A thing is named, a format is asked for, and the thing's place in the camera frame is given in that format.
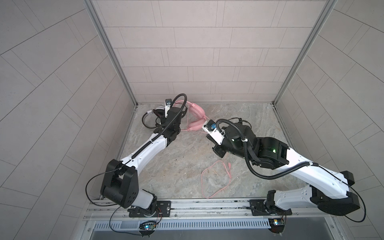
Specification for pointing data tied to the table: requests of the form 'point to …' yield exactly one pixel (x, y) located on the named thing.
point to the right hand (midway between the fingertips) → (206, 137)
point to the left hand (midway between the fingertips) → (172, 109)
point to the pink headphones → (197, 116)
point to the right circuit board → (277, 225)
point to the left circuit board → (147, 227)
